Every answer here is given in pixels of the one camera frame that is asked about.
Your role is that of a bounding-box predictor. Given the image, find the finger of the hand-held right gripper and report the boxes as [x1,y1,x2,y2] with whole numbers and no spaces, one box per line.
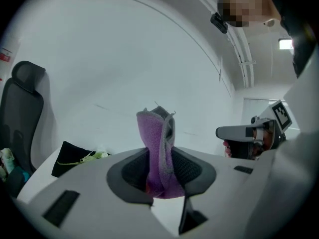
[215,124,250,143]

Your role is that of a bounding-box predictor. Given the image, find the teal fluffy cloth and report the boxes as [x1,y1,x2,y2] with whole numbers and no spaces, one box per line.
[6,155,31,184]

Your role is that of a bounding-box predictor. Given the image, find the pale green wrapped bunch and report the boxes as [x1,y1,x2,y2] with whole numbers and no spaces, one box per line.
[0,147,14,181]

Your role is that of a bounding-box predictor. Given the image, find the black head-worn camera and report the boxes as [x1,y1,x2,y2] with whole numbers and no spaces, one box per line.
[210,12,229,34]

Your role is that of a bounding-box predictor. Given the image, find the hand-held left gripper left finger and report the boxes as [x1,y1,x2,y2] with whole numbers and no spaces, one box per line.
[14,147,179,239]

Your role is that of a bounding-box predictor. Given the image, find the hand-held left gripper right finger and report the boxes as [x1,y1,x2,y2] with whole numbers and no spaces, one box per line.
[171,145,284,239]

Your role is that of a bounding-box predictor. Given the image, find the person's right hand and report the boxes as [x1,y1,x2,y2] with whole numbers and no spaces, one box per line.
[222,140,233,158]

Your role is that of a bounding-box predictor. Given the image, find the black drawstring cloth pouch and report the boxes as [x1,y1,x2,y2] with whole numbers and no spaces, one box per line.
[51,140,100,178]

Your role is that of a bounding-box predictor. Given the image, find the black mesh office chair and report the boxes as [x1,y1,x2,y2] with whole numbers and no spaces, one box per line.
[0,60,47,199]

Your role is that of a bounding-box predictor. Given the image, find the person's head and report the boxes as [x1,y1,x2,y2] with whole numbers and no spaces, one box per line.
[217,0,281,28]

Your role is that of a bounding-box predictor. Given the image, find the purple cloth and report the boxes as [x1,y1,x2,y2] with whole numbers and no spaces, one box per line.
[136,106,186,200]

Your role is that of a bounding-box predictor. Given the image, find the white ceiling pipes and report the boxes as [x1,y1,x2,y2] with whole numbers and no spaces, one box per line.
[225,27,257,89]

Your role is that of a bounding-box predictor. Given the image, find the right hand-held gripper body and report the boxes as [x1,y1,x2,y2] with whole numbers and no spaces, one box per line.
[229,100,293,159]

